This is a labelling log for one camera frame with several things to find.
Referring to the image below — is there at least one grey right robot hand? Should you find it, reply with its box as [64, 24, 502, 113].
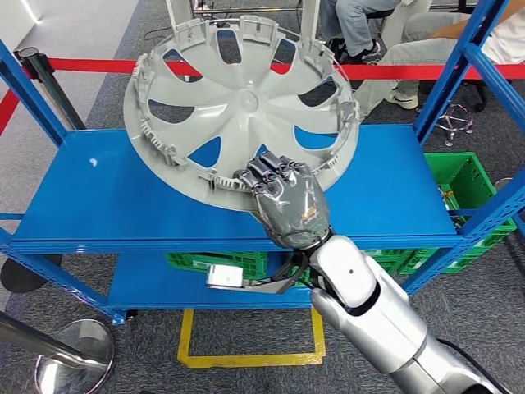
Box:
[233, 150, 333, 251]

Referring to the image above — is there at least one grey plastic wheel cover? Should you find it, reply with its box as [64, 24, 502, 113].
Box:
[123, 15, 361, 213]

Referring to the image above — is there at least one blue metal shelf rack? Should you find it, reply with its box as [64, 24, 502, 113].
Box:
[0, 0, 525, 326]

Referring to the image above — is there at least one person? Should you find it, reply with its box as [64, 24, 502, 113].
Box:
[354, 0, 525, 118]
[319, 0, 401, 65]

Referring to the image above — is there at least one thin metal bar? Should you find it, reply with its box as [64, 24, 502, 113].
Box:
[192, 4, 305, 16]

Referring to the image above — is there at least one open green plastic crate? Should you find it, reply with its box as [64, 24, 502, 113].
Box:
[395, 152, 517, 276]

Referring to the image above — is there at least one chrome stool base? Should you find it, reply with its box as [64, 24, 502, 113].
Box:
[434, 100, 474, 148]

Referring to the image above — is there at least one red barrier belt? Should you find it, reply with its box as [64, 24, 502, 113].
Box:
[47, 57, 525, 81]
[0, 66, 33, 137]

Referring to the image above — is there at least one dark round floor base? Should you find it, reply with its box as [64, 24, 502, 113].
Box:
[0, 254, 63, 295]

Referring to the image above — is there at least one black camera bracket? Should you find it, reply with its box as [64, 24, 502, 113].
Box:
[241, 250, 316, 297]

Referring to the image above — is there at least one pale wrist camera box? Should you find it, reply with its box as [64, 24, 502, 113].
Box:
[205, 264, 244, 291]

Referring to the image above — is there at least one white frame leg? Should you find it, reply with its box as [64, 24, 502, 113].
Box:
[164, 0, 194, 33]
[300, 0, 321, 44]

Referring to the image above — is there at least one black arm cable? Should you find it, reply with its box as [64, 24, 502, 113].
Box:
[437, 337, 511, 394]

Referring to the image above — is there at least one black topped stanchion post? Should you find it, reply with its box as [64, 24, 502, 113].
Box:
[14, 47, 87, 131]

